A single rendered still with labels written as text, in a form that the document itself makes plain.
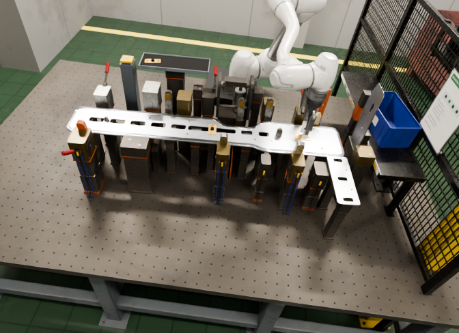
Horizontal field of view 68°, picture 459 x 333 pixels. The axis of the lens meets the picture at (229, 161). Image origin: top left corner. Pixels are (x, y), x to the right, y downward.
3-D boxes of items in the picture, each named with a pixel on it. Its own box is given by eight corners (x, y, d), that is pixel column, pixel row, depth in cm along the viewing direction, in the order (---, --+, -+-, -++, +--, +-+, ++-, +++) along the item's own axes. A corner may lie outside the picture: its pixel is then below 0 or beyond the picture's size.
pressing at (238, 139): (61, 134, 162) (61, 132, 160) (78, 106, 177) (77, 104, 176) (345, 159, 167) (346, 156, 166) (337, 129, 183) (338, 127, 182)
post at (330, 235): (323, 239, 168) (342, 204, 147) (322, 230, 171) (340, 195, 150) (333, 239, 168) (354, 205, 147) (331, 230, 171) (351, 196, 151)
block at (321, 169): (301, 214, 177) (316, 179, 157) (299, 196, 186) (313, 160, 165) (315, 215, 178) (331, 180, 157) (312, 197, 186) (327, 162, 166)
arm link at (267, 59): (248, 64, 244) (276, 62, 251) (254, 84, 240) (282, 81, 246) (290, -23, 173) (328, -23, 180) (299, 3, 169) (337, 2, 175)
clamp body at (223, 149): (211, 205, 177) (214, 158, 152) (212, 187, 185) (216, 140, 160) (223, 206, 177) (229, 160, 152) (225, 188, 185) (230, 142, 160)
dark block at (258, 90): (244, 150, 207) (253, 93, 177) (244, 142, 212) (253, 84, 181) (252, 151, 207) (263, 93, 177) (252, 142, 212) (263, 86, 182)
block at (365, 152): (335, 203, 184) (359, 156, 159) (332, 191, 190) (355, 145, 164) (350, 203, 185) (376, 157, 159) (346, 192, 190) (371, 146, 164)
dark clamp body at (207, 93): (199, 149, 204) (201, 97, 177) (201, 136, 212) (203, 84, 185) (211, 151, 205) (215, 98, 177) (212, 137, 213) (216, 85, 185)
